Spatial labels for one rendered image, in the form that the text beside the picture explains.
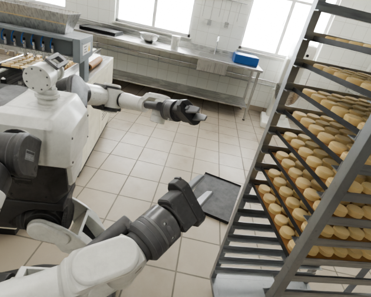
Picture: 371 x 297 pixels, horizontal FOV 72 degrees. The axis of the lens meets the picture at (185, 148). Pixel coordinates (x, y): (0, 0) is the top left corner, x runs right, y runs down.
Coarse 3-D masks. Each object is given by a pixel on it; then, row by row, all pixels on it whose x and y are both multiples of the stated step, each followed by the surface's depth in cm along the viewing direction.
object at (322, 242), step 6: (294, 240) 79; (318, 240) 78; (324, 240) 78; (330, 240) 78; (336, 240) 79; (342, 240) 79; (348, 240) 80; (330, 246) 80; (336, 246) 80; (342, 246) 80; (348, 246) 80; (354, 246) 81; (360, 246) 81; (366, 246) 81
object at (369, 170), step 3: (342, 162) 64; (333, 165) 68; (363, 165) 65; (366, 165) 65; (369, 165) 65; (333, 168) 67; (336, 168) 66; (363, 168) 65; (366, 168) 65; (369, 168) 65; (360, 171) 66; (363, 171) 66; (366, 171) 66; (369, 171) 66; (360, 174) 66; (363, 174) 66; (366, 174) 66; (369, 174) 67
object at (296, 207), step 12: (276, 180) 103; (288, 192) 98; (288, 204) 93; (300, 204) 95; (300, 216) 86; (300, 228) 84; (324, 228) 83; (336, 228) 84; (348, 228) 86; (360, 228) 90; (360, 240) 84
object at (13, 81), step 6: (6, 78) 178; (12, 78) 180; (18, 78) 182; (12, 84) 171; (18, 84) 173; (0, 228) 165; (6, 228) 161; (12, 228) 162; (6, 234) 168; (12, 234) 168
